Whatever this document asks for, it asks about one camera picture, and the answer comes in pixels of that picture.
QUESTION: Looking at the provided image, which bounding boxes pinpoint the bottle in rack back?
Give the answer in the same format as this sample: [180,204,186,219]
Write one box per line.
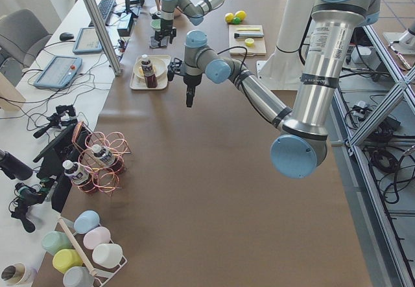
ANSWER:
[91,144,125,174]

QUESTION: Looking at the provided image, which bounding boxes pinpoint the copper wire bottle rack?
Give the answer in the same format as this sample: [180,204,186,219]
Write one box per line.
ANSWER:
[71,122,131,196]

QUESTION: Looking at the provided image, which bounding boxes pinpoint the bottle in rack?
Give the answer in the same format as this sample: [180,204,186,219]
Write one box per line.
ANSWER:
[91,144,125,174]
[62,160,97,194]

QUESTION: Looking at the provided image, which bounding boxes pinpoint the cream rectangular tray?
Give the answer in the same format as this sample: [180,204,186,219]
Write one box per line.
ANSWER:
[129,54,172,91]

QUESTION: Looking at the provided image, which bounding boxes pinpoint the yellow cup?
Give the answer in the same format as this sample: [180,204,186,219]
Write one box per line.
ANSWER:
[53,249,83,274]

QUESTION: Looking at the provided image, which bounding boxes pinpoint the pink cup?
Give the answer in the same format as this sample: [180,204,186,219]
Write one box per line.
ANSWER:
[83,226,111,249]

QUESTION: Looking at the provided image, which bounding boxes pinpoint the white plate with donuts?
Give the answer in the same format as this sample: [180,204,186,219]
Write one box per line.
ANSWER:
[134,56,169,83]

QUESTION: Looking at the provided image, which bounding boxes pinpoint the grey cup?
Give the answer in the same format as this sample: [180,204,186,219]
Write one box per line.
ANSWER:
[63,266,94,287]

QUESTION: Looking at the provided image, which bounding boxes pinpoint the white cup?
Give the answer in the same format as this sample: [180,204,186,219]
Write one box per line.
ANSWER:
[92,243,123,268]

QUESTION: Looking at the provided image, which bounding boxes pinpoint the blue teach pendant far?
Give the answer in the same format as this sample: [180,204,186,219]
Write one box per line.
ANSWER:
[73,27,102,54]

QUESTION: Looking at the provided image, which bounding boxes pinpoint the blue teach pendant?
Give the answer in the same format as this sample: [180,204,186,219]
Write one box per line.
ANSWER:
[73,27,102,54]
[33,56,82,89]

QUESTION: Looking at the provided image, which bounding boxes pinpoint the yellow lemon left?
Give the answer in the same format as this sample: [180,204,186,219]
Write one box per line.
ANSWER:
[224,12,235,23]

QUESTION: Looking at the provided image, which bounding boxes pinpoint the green lime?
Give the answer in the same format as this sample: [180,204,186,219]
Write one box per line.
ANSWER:
[231,17,242,25]

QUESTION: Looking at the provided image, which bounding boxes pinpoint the mint green bowl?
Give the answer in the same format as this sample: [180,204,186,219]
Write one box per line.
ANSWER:
[150,19,161,32]

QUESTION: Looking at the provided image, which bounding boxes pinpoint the black keyboard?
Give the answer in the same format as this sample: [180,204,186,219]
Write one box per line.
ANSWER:
[98,0,116,25]

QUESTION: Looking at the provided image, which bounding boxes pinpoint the mint green cup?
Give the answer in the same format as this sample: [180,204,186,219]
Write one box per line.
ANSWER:
[41,231,73,256]

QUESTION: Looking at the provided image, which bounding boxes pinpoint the wooden cutting board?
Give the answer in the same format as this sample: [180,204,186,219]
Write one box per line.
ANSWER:
[228,25,267,56]

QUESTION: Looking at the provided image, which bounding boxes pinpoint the blue teach pendant near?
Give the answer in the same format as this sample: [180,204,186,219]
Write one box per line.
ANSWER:
[33,56,82,89]

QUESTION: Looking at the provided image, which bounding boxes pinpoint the yellow lemon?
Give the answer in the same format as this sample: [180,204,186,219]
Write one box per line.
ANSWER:
[235,10,246,21]
[224,12,235,23]

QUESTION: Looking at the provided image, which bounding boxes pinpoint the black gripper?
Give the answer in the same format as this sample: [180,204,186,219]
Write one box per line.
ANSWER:
[154,27,176,44]
[167,58,202,108]

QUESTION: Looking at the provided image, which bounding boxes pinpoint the aluminium frame post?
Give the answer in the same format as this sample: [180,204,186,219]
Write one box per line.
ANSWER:
[83,0,122,76]

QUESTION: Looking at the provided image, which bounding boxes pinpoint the grey office chair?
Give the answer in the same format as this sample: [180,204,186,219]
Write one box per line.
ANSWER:
[1,8,52,70]

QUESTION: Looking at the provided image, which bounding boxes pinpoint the dark red drink bottle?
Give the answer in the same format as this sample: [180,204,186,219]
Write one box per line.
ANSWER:
[141,54,158,88]

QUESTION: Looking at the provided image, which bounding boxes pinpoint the dark grey folded cloth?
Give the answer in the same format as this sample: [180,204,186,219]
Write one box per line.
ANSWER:
[149,36,169,49]

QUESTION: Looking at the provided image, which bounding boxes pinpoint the white cup rack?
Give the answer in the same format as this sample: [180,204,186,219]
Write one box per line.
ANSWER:
[58,216,128,286]

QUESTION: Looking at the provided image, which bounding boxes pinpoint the yellow lemon right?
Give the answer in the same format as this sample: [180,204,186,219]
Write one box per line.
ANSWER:
[235,10,246,21]

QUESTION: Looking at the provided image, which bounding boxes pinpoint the light blue cup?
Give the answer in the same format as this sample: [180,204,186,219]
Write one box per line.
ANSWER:
[74,210,100,234]

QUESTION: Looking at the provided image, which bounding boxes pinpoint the bottle in rack front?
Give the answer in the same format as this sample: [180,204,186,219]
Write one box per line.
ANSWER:
[62,160,97,194]

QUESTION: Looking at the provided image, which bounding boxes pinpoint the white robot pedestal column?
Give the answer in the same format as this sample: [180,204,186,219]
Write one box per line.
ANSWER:
[257,0,315,90]

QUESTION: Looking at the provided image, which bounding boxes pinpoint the paper cup metal inside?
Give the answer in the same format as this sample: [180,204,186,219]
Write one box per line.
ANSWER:
[1,263,37,286]

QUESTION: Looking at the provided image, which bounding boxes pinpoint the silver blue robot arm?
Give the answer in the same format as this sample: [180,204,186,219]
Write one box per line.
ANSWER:
[151,0,225,47]
[167,0,380,179]

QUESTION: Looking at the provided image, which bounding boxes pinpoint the black computer mouse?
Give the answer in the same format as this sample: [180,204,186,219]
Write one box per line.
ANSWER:
[59,32,74,41]

